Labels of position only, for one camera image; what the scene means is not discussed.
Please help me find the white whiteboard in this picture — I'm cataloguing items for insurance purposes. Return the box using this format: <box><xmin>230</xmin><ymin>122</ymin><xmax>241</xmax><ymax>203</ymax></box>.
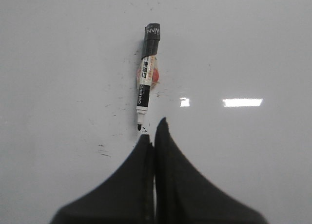
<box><xmin>0</xmin><ymin>0</ymin><xmax>312</xmax><ymax>224</ymax></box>

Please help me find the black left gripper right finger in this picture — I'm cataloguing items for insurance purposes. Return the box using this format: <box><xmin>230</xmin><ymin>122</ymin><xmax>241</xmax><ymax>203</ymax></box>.
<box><xmin>155</xmin><ymin>118</ymin><xmax>267</xmax><ymax>224</ymax></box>

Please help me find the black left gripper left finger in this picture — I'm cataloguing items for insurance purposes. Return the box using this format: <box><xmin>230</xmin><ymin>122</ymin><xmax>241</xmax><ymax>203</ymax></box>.
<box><xmin>51</xmin><ymin>134</ymin><xmax>155</xmax><ymax>224</ymax></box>

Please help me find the black white whiteboard marker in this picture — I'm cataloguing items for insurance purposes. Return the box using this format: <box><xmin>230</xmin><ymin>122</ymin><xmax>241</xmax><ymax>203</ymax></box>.
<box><xmin>136</xmin><ymin>23</ymin><xmax>160</xmax><ymax>131</ymax></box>

